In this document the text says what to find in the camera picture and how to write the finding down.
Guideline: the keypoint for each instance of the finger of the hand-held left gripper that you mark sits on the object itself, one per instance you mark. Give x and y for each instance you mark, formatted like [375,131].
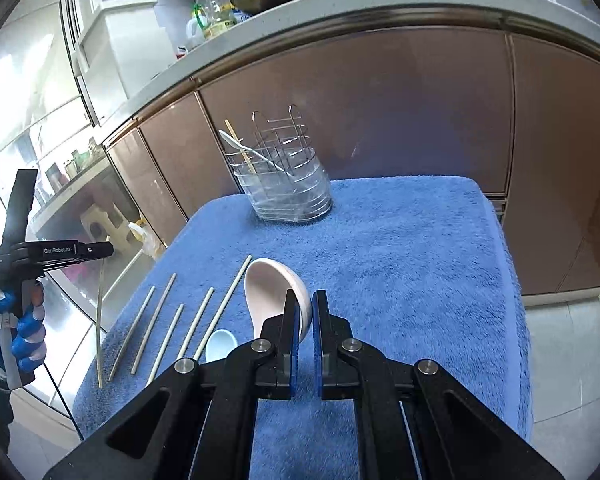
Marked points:
[99,250]

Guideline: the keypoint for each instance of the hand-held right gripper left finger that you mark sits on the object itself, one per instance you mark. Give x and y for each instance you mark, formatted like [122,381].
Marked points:
[287,360]

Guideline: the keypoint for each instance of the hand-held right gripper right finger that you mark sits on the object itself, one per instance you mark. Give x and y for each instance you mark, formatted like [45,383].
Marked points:
[325,365]

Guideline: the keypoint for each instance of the small light blue spoon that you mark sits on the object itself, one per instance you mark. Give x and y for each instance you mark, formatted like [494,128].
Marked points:
[221,345]

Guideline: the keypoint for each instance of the large white ceramic spoon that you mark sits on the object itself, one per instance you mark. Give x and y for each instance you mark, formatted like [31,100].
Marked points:
[275,290]

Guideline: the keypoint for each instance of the person's left hand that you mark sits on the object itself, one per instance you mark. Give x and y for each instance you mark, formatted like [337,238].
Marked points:
[27,340]

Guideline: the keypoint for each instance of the beige step stool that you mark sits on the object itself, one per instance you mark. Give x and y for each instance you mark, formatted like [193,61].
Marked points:
[100,232]

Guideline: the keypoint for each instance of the yellow white plastic bag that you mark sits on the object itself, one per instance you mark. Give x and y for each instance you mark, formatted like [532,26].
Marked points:
[147,242]

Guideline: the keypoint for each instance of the row of small jars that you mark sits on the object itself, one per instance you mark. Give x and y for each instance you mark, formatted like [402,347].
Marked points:
[75,162]

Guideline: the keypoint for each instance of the grey tube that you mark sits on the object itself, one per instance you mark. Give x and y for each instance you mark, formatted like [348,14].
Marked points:
[9,355]

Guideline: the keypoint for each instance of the blue towel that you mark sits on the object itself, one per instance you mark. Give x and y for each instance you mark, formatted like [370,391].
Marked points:
[405,270]

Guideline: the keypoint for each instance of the tan wooden chopstick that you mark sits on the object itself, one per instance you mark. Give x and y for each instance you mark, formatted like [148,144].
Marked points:
[237,144]

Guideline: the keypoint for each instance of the glass sliding door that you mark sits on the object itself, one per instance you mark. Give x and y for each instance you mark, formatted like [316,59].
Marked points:
[30,85]

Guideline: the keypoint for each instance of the slim white spoon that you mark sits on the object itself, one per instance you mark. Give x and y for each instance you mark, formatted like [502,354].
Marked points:
[240,144]

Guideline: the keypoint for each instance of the white jug with green cap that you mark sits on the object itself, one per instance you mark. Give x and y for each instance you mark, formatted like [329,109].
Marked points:
[196,30]

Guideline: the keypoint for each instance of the brown kitchen cabinet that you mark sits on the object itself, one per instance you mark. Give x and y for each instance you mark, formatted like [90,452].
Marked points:
[380,110]

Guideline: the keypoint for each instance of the cooking oil bottle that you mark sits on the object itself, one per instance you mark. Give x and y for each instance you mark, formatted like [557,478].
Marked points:
[219,15]

